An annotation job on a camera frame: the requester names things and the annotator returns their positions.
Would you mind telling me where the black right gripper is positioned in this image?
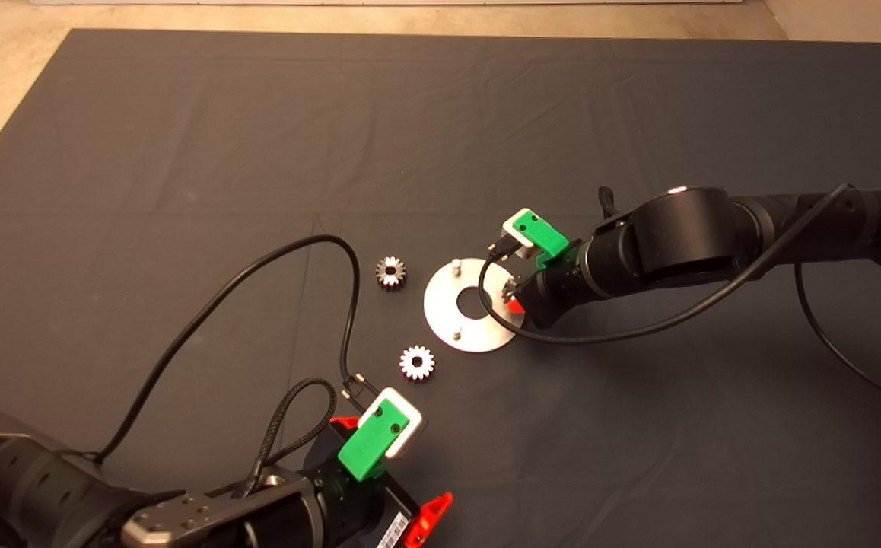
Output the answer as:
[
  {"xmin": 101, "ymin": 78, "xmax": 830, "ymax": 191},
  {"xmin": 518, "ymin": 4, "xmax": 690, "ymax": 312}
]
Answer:
[{"xmin": 507, "ymin": 242, "xmax": 597, "ymax": 330}]

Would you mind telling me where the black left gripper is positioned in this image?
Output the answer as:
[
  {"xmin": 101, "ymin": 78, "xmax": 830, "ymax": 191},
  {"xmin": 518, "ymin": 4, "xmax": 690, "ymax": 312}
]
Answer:
[{"xmin": 302, "ymin": 416, "xmax": 454, "ymax": 548}]

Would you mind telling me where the round metal carrier plate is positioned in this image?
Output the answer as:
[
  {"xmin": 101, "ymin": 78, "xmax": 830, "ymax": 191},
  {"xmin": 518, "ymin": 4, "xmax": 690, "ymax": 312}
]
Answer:
[{"xmin": 423, "ymin": 258, "xmax": 521, "ymax": 353}]

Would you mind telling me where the dark grey table cloth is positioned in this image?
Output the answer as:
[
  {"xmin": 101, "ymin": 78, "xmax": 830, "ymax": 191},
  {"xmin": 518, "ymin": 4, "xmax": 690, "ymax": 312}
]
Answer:
[{"xmin": 0, "ymin": 29, "xmax": 881, "ymax": 548}]

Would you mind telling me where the green left camera mount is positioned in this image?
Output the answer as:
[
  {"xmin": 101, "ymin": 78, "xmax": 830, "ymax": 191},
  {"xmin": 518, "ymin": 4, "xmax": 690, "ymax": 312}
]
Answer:
[{"xmin": 338, "ymin": 406, "xmax": 411, "ymax": 482}]

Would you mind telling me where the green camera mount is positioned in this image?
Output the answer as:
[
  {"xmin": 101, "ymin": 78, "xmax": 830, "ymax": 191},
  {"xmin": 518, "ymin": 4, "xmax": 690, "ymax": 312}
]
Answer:
[
  {"xmin": 513, "ymin": 213, "xmax": 569, "ymax": 269},
  {"xmin": 338, "ymin": 406, "xmax": 411, "ymax": 482}
]

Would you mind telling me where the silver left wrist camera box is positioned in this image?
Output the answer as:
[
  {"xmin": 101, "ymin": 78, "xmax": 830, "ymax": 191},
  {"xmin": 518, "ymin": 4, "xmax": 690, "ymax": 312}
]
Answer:
[{"xmin": 357, "ymin": 387, "xmax": 426, "ymax": 460}]

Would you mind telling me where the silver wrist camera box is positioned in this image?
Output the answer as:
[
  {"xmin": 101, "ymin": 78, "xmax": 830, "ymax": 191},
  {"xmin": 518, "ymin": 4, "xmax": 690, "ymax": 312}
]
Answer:
[
  {"xmin": 357, "ymin": 387, "xmax": 426, "ymax": 460},
  {"xmin": 502, "ymin": 209, "xmax": 544, "ymax": 260}
]

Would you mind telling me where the smooth black right camera cable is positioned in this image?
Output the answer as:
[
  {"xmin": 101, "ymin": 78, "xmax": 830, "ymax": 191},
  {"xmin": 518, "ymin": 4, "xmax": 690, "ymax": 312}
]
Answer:
[{"xmin": 477, "ymin": 183, "xmax": 881, "ymax": 416}]

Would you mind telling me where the smooth black camera cable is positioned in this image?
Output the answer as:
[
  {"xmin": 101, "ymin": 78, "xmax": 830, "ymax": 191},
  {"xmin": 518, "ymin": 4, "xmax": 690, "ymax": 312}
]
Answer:
[
  {"xmin": 91, "ymin": 234, "xmax": 380, "ymax": 465},
  {"xmin": 477, "ymin": 183, "xmax": 881, "ymax": 416}
]

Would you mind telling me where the green right camera mount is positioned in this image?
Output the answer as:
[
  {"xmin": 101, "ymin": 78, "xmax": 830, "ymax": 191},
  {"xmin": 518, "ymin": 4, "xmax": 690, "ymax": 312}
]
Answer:
[{"xmin": 513, "ymin": 213, "xmax": 569, "ymax": 269}]

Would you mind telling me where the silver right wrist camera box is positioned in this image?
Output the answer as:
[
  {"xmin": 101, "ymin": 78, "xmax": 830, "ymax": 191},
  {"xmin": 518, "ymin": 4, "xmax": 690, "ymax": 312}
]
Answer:
[{"xmin": 502, "ymin": 209, "xmax": 544, "ymax": 260}]

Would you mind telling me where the braided black left wrist cable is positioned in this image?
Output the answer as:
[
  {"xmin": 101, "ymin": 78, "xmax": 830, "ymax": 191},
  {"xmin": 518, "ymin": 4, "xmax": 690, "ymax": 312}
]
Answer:
[{"xmin": 246, "ymin": 378, "xmax": 337, "ymax": 495}]

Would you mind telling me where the braided black wrist cable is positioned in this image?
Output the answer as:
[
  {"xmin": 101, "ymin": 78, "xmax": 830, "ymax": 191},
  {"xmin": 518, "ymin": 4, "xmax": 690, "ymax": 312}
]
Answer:
[
  {"xmin": 246, "ymin": 378, "xmax": 337, "ymax": 495},
  {"xmin": 598, "ymin": 186, "xmax": 624, "ymax": 225}
]

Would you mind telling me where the braided black right wrist cable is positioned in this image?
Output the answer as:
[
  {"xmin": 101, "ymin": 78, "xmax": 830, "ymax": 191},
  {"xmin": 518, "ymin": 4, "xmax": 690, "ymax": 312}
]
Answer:
[{"xmin": 598, "ymin": 186, "xmax": 624, "ymax": 225}]

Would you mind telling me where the smooth black left camera cable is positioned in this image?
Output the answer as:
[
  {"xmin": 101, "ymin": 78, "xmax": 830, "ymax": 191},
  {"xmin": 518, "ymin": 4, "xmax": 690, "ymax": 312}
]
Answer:
[{"xmin": 91, "ymin": 234, "xmax": 380, "ymax": 465}]

